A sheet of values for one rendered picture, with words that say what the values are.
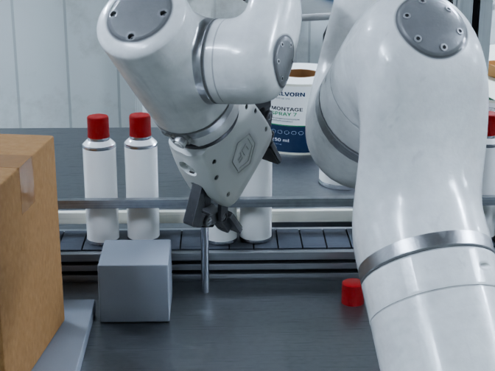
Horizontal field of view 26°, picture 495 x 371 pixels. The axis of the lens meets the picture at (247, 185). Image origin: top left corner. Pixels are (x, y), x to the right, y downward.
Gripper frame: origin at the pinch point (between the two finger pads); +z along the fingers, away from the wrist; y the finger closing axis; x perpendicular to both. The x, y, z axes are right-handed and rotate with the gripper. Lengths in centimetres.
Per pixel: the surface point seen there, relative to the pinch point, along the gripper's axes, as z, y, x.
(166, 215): 44, 7, 36
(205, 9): 234, 155, 194
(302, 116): 75, 46, 40
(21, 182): 0.8, -8.9, 28.1
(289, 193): 64, 26, 29
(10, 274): 3.6, -19.1, 24.3
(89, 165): 30, 6, 43
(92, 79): 251, 116, 239
